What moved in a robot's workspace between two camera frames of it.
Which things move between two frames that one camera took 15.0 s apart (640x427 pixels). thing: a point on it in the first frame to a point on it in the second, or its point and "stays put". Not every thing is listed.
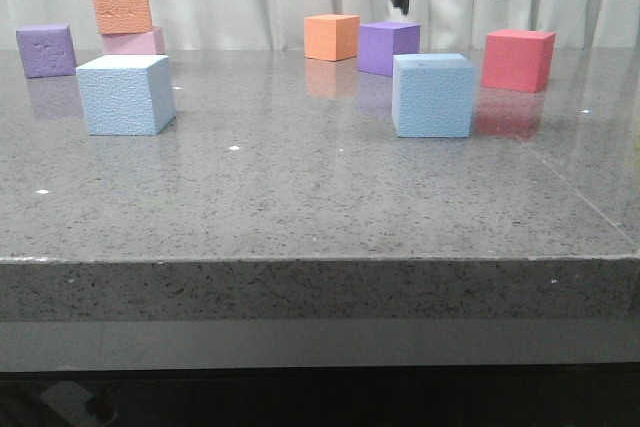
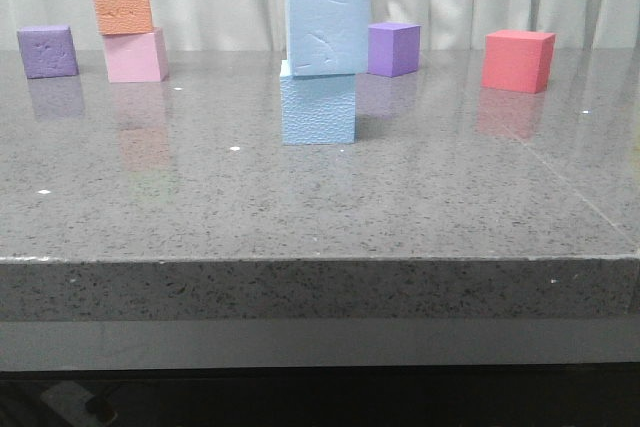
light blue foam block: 126,95 to 317,109
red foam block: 517,59 stays put
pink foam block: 141,43 stays put
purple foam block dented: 48,51 stays put
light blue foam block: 433,95 to 328,31
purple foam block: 379,42 stays put
